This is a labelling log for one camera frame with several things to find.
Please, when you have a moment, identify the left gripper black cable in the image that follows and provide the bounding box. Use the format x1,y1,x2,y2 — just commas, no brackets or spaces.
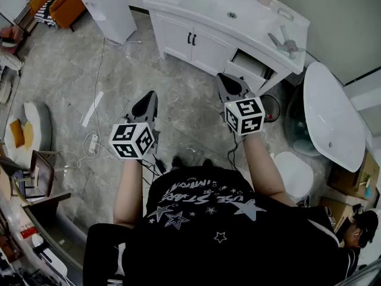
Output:
141,153,168,187

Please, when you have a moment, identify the white vanity cabinet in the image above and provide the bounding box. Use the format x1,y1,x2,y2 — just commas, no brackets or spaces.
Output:
142,0,311,97

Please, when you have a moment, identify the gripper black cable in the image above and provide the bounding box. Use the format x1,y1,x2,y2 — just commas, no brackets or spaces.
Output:
141,153,168,187
227,131,239,170

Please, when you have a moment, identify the white bathtub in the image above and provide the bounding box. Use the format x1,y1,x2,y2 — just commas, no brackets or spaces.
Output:
303,61,366,173

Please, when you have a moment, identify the person's left forearm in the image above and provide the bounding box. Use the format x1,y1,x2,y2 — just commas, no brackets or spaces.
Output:
113,158,144,229

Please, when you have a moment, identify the grey curved table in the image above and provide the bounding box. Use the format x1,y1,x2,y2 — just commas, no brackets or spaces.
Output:
0,189,88,286

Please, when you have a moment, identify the dark wooden chair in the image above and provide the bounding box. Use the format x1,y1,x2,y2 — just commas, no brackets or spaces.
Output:
11,150,77,200

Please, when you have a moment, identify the open white drawer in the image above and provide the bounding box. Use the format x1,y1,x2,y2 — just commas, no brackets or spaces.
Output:
223,48,273,94

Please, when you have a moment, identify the person's right forearm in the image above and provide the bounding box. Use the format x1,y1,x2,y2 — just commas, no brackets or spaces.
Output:
242,131,298,208

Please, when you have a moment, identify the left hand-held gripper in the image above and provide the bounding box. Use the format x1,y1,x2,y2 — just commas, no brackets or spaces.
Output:
109,91,161,160

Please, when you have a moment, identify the black white striped cushion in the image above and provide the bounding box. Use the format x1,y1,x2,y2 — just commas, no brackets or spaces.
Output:
34,0,60,28

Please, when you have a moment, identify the yellow cushion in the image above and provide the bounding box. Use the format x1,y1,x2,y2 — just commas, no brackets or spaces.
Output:
23,120,35,151

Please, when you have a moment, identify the orange sofa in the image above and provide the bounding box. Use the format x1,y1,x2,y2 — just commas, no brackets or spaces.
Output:
28,0,87,30

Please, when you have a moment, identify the black star-print T-shirt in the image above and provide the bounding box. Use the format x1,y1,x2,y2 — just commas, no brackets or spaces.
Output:
83,165,361,286

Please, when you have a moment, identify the orange cushion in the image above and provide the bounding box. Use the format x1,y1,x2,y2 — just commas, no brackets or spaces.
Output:
9,119,26,149

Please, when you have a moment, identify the white power cable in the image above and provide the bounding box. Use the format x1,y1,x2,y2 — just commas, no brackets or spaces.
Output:
58,35,142,169

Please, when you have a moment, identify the black trash bin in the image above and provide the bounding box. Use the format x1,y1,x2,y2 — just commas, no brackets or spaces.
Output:
258,94,282,123

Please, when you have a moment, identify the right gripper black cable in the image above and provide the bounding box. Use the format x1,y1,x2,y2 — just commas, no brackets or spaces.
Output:
227,131,239,170

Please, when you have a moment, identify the white round pouf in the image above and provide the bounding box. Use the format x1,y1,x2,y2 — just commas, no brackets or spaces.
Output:
4,101,54,166

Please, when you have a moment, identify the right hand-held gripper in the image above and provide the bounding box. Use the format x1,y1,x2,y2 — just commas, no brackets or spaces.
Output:
216,73,266,136

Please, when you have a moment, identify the cardboard box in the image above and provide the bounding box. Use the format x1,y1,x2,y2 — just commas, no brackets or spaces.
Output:
327,150,380,200

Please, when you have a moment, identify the large glass jar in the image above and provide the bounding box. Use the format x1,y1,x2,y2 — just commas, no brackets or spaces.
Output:
284,85,322,157

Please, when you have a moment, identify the white power strip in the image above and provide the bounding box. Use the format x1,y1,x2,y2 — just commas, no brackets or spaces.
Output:
88,133,99,155

